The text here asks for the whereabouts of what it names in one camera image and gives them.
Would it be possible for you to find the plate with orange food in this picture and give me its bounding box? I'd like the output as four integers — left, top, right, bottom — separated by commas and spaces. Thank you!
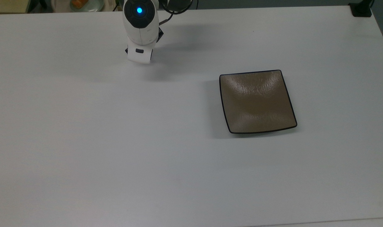
69, 0, 104, 13

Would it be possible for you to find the square brown ceramic plate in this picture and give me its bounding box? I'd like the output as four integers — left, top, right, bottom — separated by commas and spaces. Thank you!
219, 69, 298, 134

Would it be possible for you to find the beige cardboard box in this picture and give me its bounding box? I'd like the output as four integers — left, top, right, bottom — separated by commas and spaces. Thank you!
0, 0, 30, 14

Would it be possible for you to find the black table clamp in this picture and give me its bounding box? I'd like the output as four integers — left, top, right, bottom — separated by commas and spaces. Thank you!
348, 0, 374, 18

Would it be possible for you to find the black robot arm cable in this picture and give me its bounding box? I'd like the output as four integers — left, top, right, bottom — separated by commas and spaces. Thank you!
158, 0, 199, 26

